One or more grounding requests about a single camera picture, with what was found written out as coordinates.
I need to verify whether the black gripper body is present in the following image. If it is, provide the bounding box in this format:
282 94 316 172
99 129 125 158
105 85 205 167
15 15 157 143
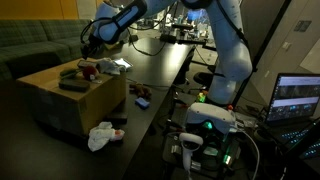
81 34 104 59

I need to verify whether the white towel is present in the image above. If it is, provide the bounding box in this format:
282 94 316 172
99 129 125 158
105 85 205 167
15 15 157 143
97 58 126 75

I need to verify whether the brown plush toy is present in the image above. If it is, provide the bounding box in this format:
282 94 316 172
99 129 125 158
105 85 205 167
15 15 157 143
129 84 152 99

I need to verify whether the blue cloth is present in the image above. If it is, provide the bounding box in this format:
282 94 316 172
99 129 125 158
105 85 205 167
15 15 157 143
135 97 150 109

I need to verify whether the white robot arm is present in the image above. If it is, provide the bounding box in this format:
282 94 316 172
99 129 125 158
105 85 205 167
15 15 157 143
80 0 253 104

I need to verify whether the red apple toy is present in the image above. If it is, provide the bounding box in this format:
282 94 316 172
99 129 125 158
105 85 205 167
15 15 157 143
82 66 99 81

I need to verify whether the green toy vegetable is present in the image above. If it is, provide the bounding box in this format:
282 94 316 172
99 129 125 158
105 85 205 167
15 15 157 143
60 69 80 79

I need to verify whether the large cardboard box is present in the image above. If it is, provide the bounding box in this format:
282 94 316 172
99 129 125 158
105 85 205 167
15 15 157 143
16 60 126 136

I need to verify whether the crumpled white plastic bag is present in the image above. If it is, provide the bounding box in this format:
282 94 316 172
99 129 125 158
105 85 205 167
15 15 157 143
88 122 125 152

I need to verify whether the white tablet device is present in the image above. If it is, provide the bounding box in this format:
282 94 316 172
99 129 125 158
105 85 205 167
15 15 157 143
114 58 133 69

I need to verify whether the black eyeglass case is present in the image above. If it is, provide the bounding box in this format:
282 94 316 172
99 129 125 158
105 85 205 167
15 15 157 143
59 79 90 92

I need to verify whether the plaid green sofa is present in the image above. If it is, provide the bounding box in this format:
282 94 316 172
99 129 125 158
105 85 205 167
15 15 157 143
0 19 89 81

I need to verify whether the white VR headset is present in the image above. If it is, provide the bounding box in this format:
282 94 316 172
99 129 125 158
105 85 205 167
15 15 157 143
185 103 235 134

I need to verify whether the white VR controller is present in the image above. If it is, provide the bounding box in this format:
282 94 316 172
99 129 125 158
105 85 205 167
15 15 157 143
179 133 203 172

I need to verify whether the open laptop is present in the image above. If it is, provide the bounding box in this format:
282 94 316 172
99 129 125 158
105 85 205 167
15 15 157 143
264 73 320 149

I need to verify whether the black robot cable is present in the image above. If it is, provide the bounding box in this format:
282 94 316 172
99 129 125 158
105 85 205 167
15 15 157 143
79 16 174 58

